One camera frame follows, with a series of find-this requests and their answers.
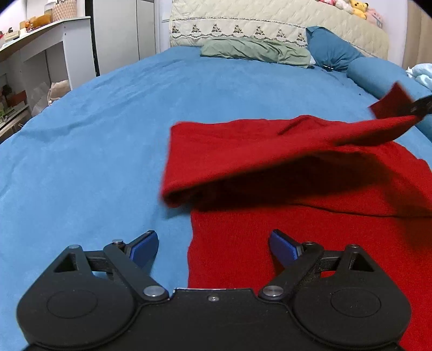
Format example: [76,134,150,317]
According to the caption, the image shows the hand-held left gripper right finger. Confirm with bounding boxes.
[258,229,376,302]

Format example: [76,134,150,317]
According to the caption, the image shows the red knit sweater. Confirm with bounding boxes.
[158,82,432,351]

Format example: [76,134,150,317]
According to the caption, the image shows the teal pillow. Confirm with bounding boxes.
[305,26,366,72]

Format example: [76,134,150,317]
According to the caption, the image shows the pink plush toy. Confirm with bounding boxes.
[366,8,384,28]

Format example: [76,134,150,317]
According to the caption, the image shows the beige drawstring bag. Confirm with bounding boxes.
[49,80,72,106]

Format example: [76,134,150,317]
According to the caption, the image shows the white desk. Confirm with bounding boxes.
[0,16,97,136]

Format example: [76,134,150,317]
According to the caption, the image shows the woven basket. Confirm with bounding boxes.
[52,0,78,22]

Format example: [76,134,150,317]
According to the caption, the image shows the light blue cloth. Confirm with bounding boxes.
[405,63,432,90]

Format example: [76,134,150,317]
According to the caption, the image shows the blue bolster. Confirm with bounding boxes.
[346,57,432,143]

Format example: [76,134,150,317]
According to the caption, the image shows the yellow plush toy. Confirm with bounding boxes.
[349,0,369,19]

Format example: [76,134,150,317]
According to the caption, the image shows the beige quilted headboard cover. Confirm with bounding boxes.
[170,0,391,62]

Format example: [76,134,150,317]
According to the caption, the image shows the blue bed blanket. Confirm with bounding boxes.
[0,45,432,351]

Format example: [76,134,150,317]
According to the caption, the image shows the white wardrobe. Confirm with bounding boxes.
[90,0,158,77]

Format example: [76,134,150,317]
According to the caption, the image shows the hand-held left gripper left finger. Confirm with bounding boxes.
[52,230,170,303]

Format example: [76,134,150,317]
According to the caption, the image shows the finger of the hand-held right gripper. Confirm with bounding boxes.
[403,95,432,120]

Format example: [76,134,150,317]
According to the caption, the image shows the white plush toy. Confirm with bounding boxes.
[317,0,353,14]

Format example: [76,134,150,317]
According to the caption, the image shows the clear plastic bag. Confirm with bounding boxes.
[30,82,52,117]

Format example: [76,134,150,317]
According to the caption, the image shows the green pillow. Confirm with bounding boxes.
[200,37,312,68]

